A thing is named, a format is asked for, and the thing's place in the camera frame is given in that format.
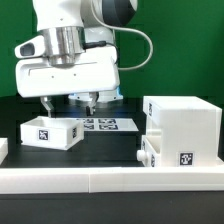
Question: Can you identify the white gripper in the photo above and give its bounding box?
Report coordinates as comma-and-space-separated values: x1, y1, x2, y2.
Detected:
14, 35, 120, 117

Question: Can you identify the white drawer tray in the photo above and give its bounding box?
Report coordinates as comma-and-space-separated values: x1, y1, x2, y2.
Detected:
20, 116, 84, 150
136, 135, 167, 167

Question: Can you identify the white drawer cabinet box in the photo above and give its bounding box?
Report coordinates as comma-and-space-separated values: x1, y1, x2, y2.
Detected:
143, 96, 222, 167

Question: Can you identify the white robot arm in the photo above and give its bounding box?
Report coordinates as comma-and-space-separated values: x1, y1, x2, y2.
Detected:
15, 0, 138, 115

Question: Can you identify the marker tag sheet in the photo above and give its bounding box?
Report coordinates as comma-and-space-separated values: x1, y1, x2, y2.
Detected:
82, 118, 138, 132

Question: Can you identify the white left border block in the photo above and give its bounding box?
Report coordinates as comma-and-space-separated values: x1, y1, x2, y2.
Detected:
0, 138, 8, 165

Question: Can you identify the white front border rail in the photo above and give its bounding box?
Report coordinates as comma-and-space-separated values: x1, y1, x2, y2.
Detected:
0, 166, 224, 194

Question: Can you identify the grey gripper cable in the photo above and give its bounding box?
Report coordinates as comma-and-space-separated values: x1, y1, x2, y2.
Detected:
89, 0, 155, 72

